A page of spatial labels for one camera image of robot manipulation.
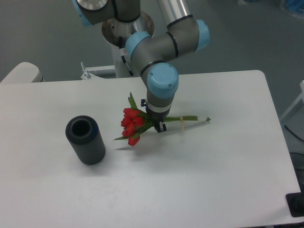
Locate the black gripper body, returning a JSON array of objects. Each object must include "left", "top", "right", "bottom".
[{"left": 141, "top": 99, "right": 170, "bottom": 122}]

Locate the red tulip bouquet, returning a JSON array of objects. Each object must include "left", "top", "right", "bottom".
[{"left": 115, "top": 93, "right": 199, "bottom": 146}]

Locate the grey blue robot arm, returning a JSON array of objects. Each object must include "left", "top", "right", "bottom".
[{"left": 73, "top": 0, "right": 210, "bottom": 132}]

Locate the black ribbed cylindrical vase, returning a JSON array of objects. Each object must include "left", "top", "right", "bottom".
[{"left": 65, "top": 115, "right": 105, "bottom": 165}]

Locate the black box at table edge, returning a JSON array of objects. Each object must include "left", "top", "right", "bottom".
[{"left": 285, "top": 192, "right": 304, "bottom": 218}]

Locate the blue plastic bag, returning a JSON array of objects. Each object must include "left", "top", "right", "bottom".
[{"left": 279, "top": 0, "right": 304, "bottom": 19}]

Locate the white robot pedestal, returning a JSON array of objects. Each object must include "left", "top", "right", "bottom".
[{"left": 80, "top": 13, "right": 155, "bottom": 81}]

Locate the black floor cable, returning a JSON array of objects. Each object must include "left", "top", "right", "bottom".
[{"left": 284, "top": 125, "right": 304, "bottom": 141}]

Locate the white frame at right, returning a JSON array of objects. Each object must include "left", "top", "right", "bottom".
[{"left": 279, "top": 81, "right": 304, "bottom": 125}]

